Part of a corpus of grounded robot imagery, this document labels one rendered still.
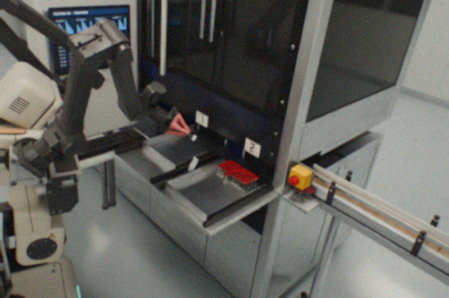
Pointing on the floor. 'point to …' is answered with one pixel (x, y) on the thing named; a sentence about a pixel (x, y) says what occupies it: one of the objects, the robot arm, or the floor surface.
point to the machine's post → (296, 114)
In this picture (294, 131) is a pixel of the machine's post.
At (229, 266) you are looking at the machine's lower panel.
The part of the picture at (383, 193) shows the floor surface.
